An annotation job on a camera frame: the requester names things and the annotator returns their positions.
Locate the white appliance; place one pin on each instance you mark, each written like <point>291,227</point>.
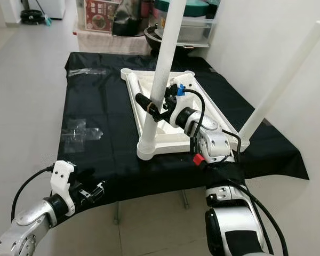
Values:
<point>47,8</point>

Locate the clear plastic storage box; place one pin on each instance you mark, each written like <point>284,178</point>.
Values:
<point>197,29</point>

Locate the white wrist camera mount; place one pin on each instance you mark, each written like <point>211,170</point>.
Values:
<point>188,82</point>
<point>63,178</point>

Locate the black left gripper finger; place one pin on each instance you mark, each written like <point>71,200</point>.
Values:
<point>108,185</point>
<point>84,177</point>

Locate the clear tape strip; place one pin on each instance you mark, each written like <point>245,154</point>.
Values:
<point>86,72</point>

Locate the orange lidded red print box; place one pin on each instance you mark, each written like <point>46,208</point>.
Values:
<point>101,17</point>

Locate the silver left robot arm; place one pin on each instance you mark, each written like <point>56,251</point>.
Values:
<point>29,224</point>

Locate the green lidded pot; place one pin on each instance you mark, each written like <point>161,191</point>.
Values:
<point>197,8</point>

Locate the dark plastic bag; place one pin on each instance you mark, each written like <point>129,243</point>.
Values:
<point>126,20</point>

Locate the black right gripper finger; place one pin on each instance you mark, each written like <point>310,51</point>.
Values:
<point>145,103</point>

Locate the black wok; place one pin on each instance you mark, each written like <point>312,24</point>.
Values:
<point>154,45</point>

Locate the clear tape cross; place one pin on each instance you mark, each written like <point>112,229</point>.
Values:
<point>81,136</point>

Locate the white plastic children table top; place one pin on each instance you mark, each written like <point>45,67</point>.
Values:
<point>173,141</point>

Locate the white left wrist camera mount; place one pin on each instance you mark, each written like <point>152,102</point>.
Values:
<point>63,178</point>

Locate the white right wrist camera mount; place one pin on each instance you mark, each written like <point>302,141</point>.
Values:
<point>188,82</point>

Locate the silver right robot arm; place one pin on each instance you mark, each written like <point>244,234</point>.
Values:
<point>216,141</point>

